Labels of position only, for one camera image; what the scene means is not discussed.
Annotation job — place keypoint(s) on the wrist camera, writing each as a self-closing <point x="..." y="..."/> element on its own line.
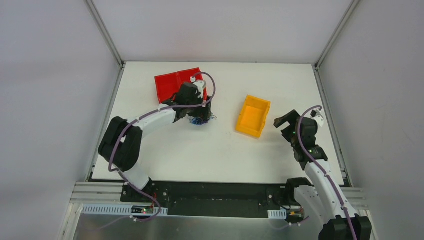
<point x="200" y="84"/>
<point x="318" y="117"/>

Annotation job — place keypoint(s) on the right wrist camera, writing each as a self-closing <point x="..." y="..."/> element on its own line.
<point x="318" y="117"/>

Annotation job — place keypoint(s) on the yellow bin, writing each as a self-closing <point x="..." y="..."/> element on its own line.
<point x="252" y="117"/>

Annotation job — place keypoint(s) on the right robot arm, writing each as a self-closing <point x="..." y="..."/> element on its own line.
<point x="321" y="198"/>

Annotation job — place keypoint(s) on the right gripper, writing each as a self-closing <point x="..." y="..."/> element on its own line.
<point x="288" y="121"/>

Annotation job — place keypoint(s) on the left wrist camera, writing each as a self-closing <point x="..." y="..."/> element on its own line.
<point x="200" y="84"/>

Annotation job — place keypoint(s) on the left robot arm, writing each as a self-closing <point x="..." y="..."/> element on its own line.
<point x="121" y="143"/>

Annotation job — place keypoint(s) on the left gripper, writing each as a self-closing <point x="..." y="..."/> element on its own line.
<point x="205" y="108"/>

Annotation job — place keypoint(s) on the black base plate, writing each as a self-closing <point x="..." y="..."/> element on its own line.
<point x="212" y="199"/>

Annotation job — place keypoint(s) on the red double bin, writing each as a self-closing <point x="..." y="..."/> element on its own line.
<point x="169" y="84"/>

